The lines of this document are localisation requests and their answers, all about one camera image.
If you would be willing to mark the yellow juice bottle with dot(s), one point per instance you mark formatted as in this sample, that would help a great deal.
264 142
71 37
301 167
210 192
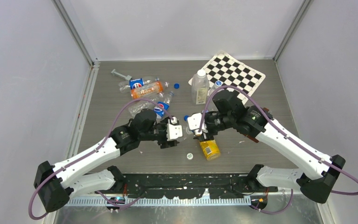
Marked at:
210 149

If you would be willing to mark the white bottle cap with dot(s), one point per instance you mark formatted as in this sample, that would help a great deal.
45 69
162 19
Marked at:
201 73

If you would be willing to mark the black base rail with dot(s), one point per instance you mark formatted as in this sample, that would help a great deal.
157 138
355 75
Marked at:
187 186

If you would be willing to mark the crushed clear bottle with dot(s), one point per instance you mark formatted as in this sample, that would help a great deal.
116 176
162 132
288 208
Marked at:
140 105

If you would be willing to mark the clear square labelled bottle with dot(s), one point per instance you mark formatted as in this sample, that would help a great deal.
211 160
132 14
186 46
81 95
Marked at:
200 88

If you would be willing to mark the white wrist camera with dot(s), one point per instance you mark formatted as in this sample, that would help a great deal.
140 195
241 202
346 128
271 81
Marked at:
174 129
194 124

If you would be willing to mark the black white checkered mat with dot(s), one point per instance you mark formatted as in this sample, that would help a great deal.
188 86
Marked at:
230 71

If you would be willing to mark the brown wooden block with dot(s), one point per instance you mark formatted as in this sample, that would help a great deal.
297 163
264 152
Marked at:
255 121

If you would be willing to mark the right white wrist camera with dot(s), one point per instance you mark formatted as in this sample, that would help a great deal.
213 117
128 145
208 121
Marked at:
194 124

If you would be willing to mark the pepsi bottle rear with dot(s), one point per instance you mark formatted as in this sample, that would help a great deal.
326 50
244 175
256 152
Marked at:
127 86

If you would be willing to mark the grey metal t-bolt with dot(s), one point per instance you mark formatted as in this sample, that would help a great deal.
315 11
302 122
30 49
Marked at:
125 77

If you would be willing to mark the orange drink bottle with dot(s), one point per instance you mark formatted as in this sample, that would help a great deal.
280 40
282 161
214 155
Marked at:
149 89

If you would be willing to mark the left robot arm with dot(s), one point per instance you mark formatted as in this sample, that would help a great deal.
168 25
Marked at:
55 184

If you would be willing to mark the white green cap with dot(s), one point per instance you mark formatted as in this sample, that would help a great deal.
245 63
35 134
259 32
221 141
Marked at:
189 156

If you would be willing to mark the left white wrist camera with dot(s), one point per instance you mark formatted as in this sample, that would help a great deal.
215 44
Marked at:
174 129

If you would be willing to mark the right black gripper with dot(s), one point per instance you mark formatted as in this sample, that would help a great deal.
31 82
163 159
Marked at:
208 136

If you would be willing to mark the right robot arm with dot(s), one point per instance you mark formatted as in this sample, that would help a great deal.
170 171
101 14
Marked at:
316 173

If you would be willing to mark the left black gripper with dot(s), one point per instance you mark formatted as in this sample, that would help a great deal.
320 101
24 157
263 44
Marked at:
165 143

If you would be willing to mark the clear ribbed plastic bottle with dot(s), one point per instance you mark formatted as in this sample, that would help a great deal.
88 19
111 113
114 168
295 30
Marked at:
211 90

